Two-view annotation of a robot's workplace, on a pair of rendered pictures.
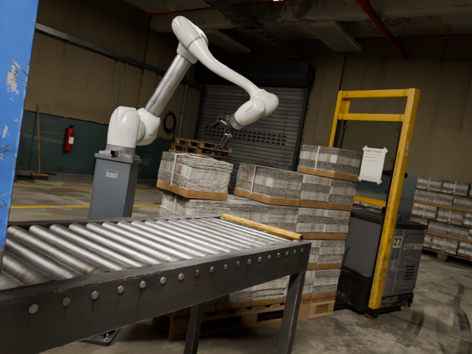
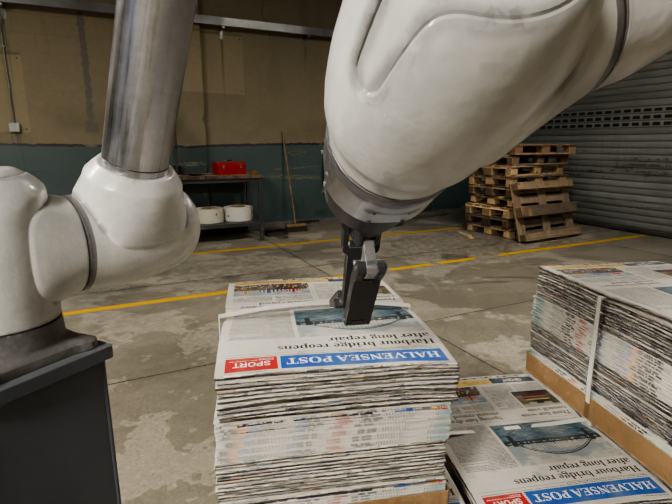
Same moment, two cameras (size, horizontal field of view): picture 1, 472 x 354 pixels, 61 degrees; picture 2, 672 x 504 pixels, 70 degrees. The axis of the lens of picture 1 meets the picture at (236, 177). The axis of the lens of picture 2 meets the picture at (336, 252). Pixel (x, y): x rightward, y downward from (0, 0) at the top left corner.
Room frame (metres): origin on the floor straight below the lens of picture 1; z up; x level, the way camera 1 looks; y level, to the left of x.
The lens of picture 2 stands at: (1.85, -0.09, 1.31)
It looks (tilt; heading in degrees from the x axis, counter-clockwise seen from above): 13 degrees down; 28
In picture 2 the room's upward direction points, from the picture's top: straight up
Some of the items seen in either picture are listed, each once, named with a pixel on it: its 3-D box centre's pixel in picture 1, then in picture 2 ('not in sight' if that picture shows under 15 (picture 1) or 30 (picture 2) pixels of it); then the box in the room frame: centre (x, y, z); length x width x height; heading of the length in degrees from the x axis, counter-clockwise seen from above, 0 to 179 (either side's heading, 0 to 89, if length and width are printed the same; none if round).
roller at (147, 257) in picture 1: (114, 248); not in sight; (1.19, 0.32, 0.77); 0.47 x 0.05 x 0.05; 55
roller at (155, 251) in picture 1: (131, 246); not in sight; (1.24, 0.29, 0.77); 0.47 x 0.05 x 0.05; 55
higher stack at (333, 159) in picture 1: (317, 228); not in sight; (3.17, -0.71, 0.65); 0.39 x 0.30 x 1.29; 37
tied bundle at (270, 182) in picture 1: (267, 185); (664, 354); (2.81, -0.23, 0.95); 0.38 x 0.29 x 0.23; 39
